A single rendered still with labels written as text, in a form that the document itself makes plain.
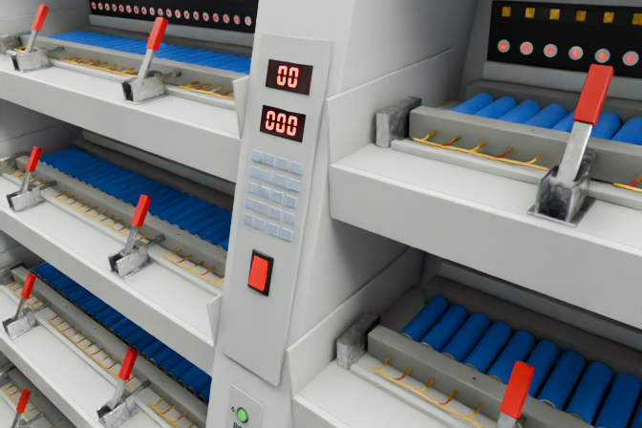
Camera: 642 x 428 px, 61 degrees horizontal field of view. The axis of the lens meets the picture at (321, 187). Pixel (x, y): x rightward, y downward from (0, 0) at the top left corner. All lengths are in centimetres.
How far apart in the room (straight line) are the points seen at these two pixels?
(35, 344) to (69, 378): 10
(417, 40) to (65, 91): 42
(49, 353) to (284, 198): 54
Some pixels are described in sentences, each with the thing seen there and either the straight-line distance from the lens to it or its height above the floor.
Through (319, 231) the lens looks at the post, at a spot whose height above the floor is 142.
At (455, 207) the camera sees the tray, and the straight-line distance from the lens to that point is 35.
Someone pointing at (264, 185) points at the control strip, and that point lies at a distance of 44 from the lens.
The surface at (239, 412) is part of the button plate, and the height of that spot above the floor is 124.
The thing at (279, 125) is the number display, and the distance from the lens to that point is 43.
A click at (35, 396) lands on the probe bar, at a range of 109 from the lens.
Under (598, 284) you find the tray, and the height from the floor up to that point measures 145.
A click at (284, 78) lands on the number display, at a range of 42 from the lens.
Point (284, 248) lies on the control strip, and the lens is 43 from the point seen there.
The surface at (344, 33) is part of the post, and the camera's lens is 40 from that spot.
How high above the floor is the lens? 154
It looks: 12 degrees down
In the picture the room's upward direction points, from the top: 9 degrees clockwise
